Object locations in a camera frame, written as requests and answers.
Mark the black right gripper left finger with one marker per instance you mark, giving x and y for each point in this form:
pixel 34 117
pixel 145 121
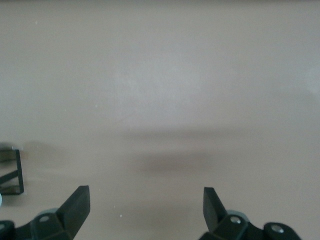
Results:
pixel 72 212

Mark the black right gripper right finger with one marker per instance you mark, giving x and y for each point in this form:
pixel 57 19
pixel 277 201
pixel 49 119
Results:
pixel 215 222

